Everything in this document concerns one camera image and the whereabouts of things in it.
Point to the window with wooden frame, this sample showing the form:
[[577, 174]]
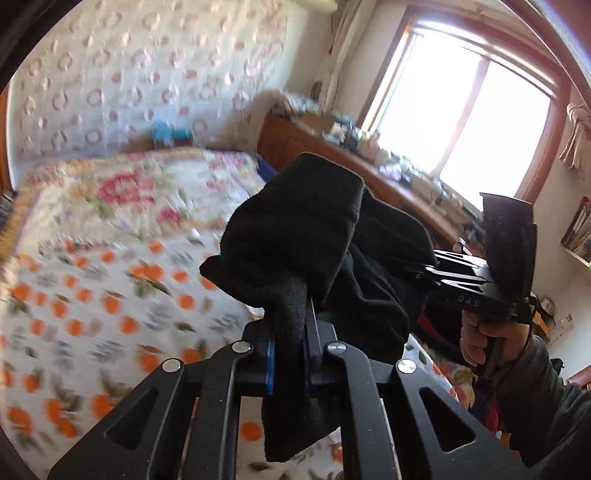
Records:
[[472, 106]]

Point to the dark blue blanket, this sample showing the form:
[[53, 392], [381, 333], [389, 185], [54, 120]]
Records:
[[264, 169]]

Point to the white patterned wall curtain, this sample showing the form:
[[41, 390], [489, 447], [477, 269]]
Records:
[[109, 71]]

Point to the orange floral bed sheet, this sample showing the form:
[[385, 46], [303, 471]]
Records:
[[83, 323]]

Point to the clutter on sideboard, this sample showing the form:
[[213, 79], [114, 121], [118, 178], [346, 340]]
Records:
[[340, 131]]

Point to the wall bookshelf with books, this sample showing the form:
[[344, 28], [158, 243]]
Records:
[[576, 240]]

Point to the black t-shirt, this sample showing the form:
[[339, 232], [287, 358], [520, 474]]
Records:
[[316, 236]]

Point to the grey sleeve forearm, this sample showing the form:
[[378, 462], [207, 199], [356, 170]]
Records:
[[549, 421]]

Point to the cream tied curtain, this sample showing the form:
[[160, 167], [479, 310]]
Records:
[[579, 139]]

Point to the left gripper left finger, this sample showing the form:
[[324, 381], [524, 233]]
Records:
[[270, 364]]

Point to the pink floral quilt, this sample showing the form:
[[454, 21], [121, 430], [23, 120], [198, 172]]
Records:
[[128, 198]]

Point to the right hand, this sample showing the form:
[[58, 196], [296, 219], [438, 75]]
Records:
[[477, 335]]

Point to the blue toy on bed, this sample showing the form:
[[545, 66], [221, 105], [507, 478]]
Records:
[[163, 136]]

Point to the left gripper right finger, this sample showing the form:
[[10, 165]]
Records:
[[321, 349]]

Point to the wooden sideboard cabinet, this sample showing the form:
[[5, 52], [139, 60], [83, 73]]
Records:
[[281, 141]]

